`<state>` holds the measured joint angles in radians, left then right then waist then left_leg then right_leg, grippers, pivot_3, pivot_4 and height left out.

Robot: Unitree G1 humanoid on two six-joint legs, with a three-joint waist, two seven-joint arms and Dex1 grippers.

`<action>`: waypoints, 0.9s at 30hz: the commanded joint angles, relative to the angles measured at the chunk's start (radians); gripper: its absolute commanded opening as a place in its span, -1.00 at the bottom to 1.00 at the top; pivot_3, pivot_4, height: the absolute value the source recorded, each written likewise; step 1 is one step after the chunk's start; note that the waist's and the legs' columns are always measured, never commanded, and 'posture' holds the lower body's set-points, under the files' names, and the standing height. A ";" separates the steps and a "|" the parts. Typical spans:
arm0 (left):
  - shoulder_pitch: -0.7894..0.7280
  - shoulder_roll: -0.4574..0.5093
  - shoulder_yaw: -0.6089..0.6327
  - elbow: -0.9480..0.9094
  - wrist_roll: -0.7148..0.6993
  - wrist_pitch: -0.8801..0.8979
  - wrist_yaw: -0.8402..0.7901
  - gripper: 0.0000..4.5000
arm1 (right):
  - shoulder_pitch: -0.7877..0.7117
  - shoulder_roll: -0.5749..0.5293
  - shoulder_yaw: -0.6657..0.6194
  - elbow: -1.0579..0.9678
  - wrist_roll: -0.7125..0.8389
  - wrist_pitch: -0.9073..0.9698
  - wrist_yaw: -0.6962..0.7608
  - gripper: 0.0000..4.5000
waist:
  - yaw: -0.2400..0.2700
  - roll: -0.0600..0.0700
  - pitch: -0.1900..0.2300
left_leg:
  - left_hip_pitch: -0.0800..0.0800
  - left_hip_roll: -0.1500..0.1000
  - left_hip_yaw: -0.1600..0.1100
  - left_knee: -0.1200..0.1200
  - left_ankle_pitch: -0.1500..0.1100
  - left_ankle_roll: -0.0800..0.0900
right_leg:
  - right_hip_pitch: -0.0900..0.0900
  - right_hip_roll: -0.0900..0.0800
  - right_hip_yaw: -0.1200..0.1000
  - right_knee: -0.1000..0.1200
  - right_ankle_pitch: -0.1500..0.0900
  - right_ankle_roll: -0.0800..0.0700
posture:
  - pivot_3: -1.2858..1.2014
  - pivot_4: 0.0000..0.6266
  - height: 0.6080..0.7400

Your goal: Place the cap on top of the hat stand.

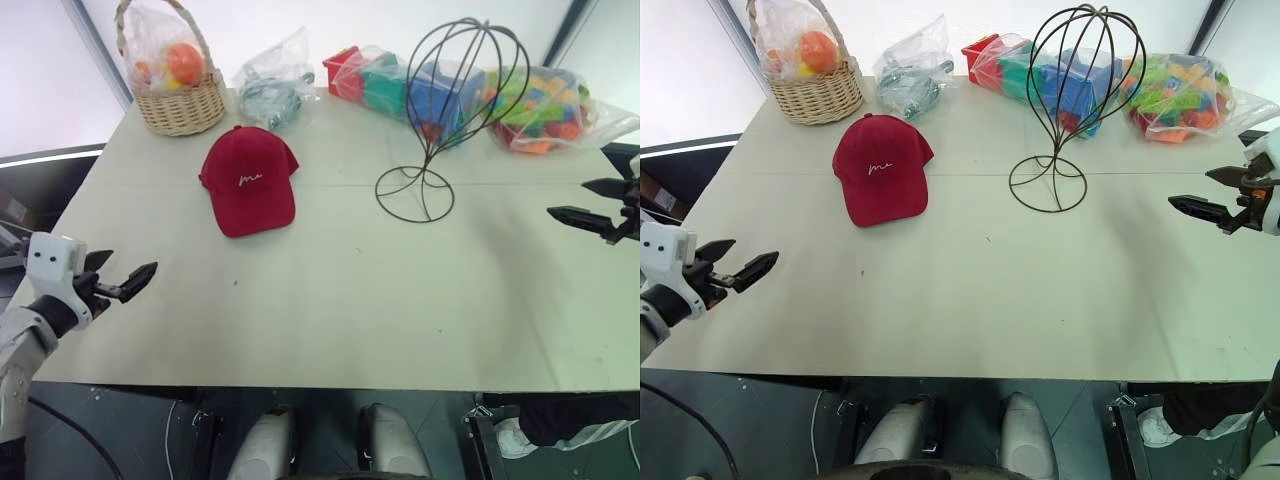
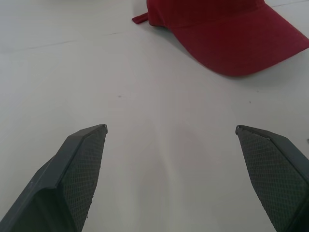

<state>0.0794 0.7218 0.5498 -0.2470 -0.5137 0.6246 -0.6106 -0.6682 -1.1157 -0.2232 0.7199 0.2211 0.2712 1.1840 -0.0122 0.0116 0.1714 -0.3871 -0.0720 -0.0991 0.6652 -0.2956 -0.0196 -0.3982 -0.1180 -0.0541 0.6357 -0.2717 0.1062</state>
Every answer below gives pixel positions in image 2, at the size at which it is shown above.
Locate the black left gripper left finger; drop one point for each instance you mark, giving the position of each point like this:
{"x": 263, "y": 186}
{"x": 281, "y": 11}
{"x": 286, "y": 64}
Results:
{"x": 60, "y": 183}

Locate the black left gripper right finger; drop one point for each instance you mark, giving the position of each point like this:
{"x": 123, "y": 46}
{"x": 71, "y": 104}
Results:
{"x": 277, "y": 178}

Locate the dark red baseball cap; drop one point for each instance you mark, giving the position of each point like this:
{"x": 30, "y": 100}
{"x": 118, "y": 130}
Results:
{"x": 227, "y": 36}

